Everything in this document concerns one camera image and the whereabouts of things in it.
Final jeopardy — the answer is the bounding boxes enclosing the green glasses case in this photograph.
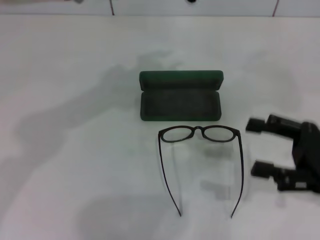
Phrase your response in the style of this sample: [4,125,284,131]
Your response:
[138,70,224,123]

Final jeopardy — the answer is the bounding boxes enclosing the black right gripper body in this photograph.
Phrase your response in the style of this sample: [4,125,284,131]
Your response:
[291,121,320,193]

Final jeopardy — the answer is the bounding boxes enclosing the black glasses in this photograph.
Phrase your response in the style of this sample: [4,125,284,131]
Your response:
[157,124,244,219]

